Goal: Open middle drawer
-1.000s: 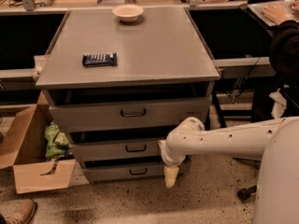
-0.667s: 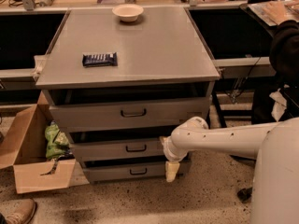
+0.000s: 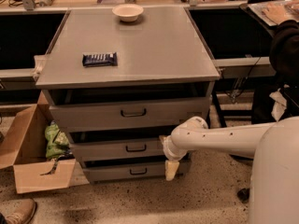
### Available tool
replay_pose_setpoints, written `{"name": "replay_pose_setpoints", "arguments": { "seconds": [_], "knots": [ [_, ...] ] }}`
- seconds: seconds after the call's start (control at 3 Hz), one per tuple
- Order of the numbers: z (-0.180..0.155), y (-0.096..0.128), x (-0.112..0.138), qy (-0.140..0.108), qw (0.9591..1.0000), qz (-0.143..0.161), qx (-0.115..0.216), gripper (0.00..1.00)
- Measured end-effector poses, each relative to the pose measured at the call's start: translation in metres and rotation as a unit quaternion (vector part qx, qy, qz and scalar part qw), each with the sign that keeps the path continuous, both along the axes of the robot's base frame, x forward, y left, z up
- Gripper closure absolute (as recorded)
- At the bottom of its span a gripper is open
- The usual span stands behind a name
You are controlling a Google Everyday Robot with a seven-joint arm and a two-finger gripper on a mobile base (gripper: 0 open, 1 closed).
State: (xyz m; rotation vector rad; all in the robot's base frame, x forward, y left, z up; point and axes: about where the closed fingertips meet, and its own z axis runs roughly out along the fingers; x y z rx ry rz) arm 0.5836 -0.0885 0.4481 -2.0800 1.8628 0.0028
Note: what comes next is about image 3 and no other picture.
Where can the grey bottom drawer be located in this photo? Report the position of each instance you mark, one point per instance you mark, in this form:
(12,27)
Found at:
(112,170)

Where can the person's hand on keyboard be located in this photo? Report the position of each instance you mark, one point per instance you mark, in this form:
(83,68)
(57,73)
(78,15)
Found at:
(278,13)

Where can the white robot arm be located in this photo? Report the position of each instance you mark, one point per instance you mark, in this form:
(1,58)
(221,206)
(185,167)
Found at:
(274,148)

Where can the grey top drawer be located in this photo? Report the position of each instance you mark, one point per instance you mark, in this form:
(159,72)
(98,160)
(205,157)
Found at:
(121,115)

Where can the blue snack bar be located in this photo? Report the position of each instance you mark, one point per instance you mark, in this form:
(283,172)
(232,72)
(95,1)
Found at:
(100,59)

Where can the white bowl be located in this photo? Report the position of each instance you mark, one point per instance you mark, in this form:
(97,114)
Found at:
(128,12)

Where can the person in black hoodie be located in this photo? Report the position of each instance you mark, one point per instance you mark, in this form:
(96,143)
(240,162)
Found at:
(284,54)

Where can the green chip bag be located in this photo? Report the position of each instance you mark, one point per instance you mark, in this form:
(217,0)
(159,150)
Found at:
(57,142)

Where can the brown shoe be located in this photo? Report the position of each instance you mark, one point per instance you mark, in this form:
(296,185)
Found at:
(23,214)

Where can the brown cardboard box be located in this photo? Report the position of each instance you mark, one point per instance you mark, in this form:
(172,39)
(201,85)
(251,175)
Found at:
(24,149)

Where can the grey drawer cabinet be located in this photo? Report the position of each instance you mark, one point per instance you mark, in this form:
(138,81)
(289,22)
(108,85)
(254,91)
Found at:
(160,56)

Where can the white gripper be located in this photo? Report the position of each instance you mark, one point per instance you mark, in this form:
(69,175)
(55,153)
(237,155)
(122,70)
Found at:
(169,149)

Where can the grey drawer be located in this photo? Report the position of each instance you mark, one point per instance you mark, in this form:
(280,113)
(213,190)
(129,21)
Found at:
(112,170)
(121,115)
(119,144)

